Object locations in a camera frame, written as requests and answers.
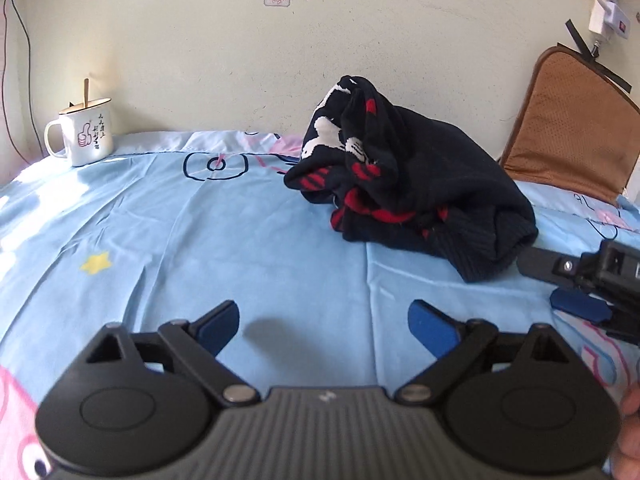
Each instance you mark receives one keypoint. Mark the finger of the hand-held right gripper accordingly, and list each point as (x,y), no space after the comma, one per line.
(550,265)
(580,305)

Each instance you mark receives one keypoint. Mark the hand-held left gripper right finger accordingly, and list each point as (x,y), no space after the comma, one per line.
(430,331)

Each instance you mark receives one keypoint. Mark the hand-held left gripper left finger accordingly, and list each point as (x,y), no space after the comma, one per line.
(220,331)

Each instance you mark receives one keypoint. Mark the navy red patterned sweater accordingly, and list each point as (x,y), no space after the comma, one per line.
(450,185)

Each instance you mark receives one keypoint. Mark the person's right hand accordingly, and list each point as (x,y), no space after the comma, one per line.
(631,430)

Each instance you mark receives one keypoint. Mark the blue cartoon pig bed sheet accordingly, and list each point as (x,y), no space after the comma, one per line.
(200,240)

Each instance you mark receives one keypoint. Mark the brown mesh cushion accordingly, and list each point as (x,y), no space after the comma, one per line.
(570,130)

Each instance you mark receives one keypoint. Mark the black tape strips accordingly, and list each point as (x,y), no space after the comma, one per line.
(595,60)

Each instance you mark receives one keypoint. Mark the white enamel mug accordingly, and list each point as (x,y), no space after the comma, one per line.
(87,135)

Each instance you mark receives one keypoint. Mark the white power plug adapter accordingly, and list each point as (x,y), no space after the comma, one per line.
(607,7)

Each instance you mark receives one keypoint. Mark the wooden stick in mug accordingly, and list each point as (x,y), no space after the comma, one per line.
(86,92)

